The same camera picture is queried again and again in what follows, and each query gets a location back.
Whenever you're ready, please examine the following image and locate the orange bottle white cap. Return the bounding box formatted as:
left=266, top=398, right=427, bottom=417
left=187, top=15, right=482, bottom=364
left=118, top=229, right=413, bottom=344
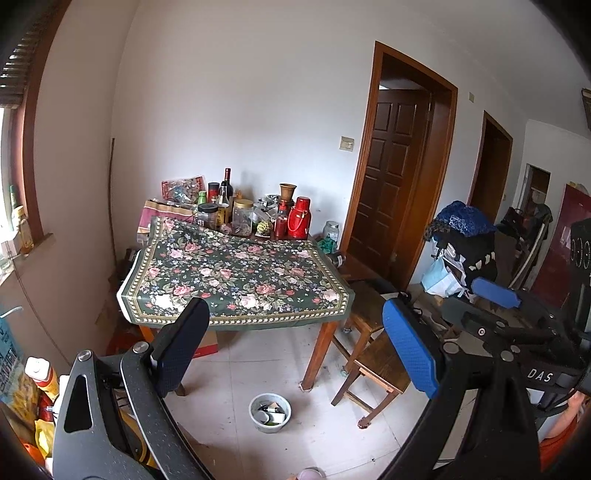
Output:
left=24, top=357, right=61, bottom=402

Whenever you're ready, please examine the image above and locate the brown panel door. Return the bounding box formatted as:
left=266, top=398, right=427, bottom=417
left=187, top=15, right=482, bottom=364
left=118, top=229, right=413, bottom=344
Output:
left=346, top=88, right=432, bottom=273

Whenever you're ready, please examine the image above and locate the white-framed doorway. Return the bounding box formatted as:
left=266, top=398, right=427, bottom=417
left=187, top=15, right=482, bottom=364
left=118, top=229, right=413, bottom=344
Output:
left=517, top=164, right=552, bottom=222

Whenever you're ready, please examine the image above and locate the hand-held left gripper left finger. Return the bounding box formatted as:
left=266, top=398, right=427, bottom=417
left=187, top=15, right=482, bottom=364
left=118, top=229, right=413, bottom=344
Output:
left=52, top=296, right=213, bottom=480

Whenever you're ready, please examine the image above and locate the yellowish bottle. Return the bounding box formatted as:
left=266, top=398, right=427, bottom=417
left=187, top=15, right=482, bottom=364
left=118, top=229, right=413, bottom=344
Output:
left=14, top=205, right=36, bottom=254

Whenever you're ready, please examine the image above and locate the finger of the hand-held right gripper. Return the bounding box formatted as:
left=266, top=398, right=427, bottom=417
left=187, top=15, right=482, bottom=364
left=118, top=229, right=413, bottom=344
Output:
left=471, top=277, right=573, bottom=331
left=441, top=295, right=570, bottom=352

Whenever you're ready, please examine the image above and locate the red thermos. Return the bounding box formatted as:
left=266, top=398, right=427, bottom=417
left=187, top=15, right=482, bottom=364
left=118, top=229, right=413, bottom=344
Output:
left=287, top=196, right=311, bottom=240

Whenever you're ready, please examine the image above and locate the black handbag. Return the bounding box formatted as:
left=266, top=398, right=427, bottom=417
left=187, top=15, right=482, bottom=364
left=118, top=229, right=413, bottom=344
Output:
left=496, top=207, right=525, bottom=241

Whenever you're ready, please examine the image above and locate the wooden table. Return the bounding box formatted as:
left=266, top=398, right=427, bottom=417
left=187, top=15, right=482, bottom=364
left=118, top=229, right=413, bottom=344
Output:
left=136, top=231, right=345, bottom=393

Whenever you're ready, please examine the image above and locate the wooden stool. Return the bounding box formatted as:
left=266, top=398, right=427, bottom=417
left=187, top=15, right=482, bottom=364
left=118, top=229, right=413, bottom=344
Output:
left=331, top=332, right=413, bottom=428

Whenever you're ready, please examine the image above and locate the person's right hand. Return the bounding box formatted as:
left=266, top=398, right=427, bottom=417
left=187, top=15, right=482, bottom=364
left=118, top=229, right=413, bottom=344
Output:
left=539, top=390, right=584, bottom=470

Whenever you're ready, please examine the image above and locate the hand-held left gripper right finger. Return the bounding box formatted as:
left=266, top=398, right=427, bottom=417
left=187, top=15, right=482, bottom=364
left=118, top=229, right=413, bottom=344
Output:
left=382, top=298, right=541, bottom=480

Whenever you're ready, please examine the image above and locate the blue lace cloth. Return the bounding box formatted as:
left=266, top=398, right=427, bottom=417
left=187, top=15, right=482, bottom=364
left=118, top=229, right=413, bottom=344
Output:
left=425, top=200, right=497, bottom=241

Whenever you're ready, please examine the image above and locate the floral green tablecloth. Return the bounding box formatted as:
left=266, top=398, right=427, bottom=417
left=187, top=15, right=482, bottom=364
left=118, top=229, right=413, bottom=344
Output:
left=116, top=216, right=355, bottom=329

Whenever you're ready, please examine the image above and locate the wooden chair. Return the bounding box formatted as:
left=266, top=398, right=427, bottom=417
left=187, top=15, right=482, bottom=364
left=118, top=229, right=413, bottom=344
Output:
left=339, top=281, right=403, bottom=365

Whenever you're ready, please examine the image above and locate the blue printed bag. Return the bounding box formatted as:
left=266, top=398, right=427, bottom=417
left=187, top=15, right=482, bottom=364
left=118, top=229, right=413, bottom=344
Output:
left=0, top=307, right=27, bottom=407

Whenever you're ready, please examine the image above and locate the plastic wrapped package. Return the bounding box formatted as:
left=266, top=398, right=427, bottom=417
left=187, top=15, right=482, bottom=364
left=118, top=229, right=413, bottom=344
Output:
left=161, top=175, right=206, bottom=202

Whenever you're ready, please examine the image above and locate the light blue plastic bag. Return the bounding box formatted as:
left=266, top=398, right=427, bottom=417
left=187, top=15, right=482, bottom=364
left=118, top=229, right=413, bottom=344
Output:
left=422, top=258, right=465, bottom=298

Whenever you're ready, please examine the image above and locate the wooden window frame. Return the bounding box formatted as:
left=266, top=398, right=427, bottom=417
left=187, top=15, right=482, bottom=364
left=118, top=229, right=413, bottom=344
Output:
left=18, top=0, right=72, bottom=245

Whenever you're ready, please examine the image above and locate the white plastic basin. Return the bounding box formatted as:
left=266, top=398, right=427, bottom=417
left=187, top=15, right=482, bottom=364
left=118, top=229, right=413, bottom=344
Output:
left=248, top=392, right=293, bottom=433

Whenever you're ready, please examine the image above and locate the clear jar gold lid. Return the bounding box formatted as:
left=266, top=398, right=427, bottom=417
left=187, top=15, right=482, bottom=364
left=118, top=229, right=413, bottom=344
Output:
left=232, top=198, right=256, bottom=236

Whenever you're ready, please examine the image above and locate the red cardboard box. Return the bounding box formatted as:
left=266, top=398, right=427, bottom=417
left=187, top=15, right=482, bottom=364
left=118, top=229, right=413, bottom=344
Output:
left=191, top=330, right=221, bottom=360

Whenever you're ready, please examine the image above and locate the dark red board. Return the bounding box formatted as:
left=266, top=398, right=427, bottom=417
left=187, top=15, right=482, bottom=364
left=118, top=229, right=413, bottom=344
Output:
left=531, top=184, right=591, bottom=306

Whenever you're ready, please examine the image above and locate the wooden door frame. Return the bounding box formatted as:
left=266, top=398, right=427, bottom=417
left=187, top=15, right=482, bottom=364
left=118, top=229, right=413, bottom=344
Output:
left=344, top=41, right=459, bottom=292
left=468, top=111, right=514, bottom=227

